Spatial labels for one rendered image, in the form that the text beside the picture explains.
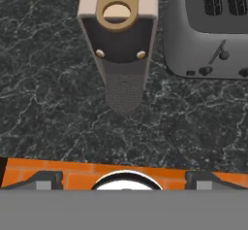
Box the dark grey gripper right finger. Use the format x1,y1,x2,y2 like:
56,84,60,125
184,170,248,191

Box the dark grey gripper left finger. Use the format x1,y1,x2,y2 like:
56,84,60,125
1,170,64,191

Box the beige and gold coffee machine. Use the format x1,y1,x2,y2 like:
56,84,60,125
77,0,160,115

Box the white and black round object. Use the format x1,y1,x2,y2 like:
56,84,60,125
90,170,164,191

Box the grey toaster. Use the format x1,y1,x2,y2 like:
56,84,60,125
162,0,248,81

